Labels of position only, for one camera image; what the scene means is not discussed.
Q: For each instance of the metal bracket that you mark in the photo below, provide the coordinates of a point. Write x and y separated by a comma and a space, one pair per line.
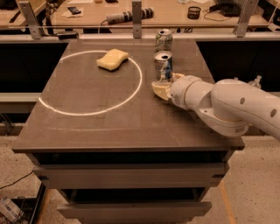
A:
247, 11
137, 18
30, 18

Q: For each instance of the metal bracket middle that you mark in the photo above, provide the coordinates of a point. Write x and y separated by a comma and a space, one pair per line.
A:
137, 18

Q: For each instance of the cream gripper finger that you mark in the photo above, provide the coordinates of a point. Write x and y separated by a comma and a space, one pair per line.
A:
176, 76
161, 89

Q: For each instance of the metal bracket left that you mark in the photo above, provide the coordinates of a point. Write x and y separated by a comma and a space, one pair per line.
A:
30, 18

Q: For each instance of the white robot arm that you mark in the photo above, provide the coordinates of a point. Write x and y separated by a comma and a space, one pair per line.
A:
228, 106

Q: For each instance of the clear sanitizer bottle right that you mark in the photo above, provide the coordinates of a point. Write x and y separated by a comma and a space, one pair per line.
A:
256, 82

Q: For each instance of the black bin on floor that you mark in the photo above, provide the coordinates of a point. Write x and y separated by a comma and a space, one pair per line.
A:
21, 210

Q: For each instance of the black phone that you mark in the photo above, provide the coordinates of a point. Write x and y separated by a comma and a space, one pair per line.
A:
74, 10

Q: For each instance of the yellow sponge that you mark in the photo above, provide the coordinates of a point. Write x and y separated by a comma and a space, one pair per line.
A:
112, 59

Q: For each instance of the lower grey drawer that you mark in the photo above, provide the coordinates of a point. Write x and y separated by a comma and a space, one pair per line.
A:
126, 213

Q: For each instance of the black mesh cup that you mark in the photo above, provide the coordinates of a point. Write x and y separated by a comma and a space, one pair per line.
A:
193, 12

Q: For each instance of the metal bracket right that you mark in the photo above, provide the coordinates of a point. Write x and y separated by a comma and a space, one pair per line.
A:
247, 11

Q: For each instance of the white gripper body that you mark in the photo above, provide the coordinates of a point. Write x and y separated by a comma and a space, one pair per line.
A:
178, 88

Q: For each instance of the grey drawer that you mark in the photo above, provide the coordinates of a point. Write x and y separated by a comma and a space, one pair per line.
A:
126, 213
129, 176

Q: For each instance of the upper grey drawer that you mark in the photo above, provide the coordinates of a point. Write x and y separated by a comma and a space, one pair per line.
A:
129, 176

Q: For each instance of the white green 7up can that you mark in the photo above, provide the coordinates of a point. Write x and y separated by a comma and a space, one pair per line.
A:
163, 40

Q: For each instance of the silver blue redbull can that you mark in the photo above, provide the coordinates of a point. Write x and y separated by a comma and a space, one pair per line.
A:
163, 65

